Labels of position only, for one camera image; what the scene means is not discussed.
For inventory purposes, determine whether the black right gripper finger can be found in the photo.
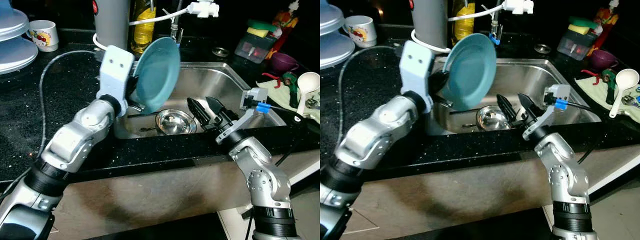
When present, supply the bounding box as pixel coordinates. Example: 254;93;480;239
204;96;231;121
186;97;211;127
516;92;539;118
496;95;518;126

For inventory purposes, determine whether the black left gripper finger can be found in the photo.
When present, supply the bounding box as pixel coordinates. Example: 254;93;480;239
133;75;146;103
440;71;455;97

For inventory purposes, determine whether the stainless steel bowl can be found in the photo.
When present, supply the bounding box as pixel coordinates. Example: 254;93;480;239
155;109;197;136
475;105;512;132

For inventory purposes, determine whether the teal plate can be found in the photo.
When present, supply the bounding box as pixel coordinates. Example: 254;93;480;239
132;36;181;116
442;33;497;112

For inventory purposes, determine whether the white stacked kitchen appliance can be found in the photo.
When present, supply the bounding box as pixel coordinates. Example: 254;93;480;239
320;0;357;71
0;0;39;76

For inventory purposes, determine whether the stainless steel sink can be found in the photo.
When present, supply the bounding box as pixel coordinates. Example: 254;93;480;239
432;57;602;136
112;61;288;140

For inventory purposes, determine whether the pale green dish cloth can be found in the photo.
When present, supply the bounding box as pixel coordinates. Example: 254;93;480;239
257;77;321;123
575;75;640;123

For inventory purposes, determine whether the yellow cooking oil bottle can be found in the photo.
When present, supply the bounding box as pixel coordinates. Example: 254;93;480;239
450;0;476;47
131;0;157;55

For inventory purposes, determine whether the grey cylinder water filter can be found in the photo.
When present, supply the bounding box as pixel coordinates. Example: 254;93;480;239
92;0;132;51
410;0;449;48

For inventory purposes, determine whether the clear plastic container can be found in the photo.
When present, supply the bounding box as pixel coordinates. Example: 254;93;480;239
556;27;598;61
235;31;278;64

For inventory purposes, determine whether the purple cup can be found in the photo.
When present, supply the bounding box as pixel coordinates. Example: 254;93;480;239
269;51;300;73
590;48;621;71

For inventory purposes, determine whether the white printed mug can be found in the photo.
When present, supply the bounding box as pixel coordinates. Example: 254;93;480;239
344;15;377;49
27;20;59;53

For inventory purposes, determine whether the grey cabinet door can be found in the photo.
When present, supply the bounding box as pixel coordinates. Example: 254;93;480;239
350;155;551;236
590;145;640;193
50;155;236;236
280;150;321;186

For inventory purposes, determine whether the yellow green sponge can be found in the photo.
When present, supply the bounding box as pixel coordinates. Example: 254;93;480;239
246;20;281;38
567;16;600;36

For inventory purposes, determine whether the white rice spoon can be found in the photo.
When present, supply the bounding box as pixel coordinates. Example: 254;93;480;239
608;68;640;119
295;71;321;117

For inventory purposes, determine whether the red yellow figure bottle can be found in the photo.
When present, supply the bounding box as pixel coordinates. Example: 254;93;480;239
594;0;621;43
272;0;300;47

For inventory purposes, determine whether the black floor mat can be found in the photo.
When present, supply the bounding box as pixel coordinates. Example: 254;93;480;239
75;214;223;240
395;220;546;240

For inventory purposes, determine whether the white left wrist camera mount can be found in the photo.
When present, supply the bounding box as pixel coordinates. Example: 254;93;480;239
96;45;135;103
400;40;435;98

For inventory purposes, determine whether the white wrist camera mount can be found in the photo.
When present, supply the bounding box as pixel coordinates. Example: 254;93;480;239
216;87;273;146
522;84;572;141
96;45;135;103
400;40;435;98

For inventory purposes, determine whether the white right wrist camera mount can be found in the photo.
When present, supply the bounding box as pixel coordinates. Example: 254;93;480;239
522;84;572;141
216;87;273;146

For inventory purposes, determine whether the green handled kitchen tool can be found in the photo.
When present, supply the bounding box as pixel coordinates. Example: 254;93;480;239
601;68;620;106
281;71;300;97

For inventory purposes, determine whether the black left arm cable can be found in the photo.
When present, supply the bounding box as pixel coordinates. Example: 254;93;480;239
37;49;108;161
337;45;408;146

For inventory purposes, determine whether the white hose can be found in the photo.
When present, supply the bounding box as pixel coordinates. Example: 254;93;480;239
410;0;536;53
92;1;221;53

